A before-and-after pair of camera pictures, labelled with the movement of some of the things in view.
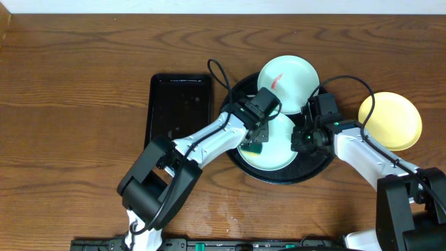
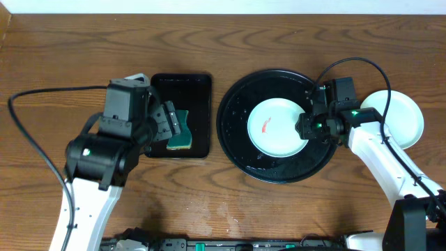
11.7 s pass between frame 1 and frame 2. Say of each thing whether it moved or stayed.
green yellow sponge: moved
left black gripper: moved
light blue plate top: moved
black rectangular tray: stayed
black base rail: stayed
